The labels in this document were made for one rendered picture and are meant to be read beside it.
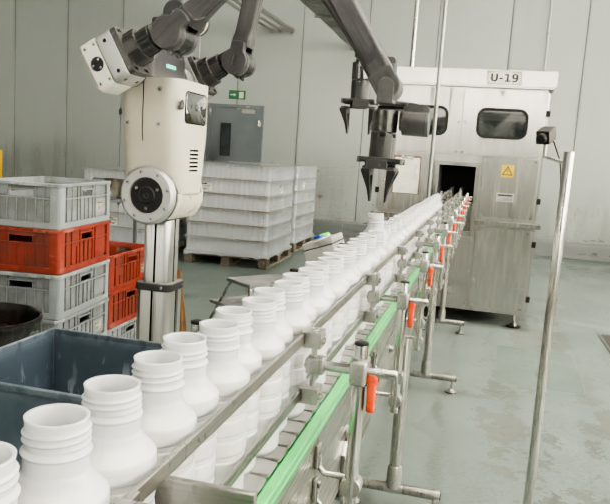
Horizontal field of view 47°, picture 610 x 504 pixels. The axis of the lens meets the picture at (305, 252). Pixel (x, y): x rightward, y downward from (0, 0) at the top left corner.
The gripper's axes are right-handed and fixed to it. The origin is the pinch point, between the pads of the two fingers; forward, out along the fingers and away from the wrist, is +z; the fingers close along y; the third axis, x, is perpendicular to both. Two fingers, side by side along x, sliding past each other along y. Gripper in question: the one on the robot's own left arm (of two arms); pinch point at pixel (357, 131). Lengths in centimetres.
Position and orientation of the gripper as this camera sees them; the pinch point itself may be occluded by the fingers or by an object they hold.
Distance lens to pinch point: 206.6
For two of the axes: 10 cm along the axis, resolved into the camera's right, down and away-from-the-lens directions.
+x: -2.5, 1.3, -9.6
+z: -0.6, 9.9, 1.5
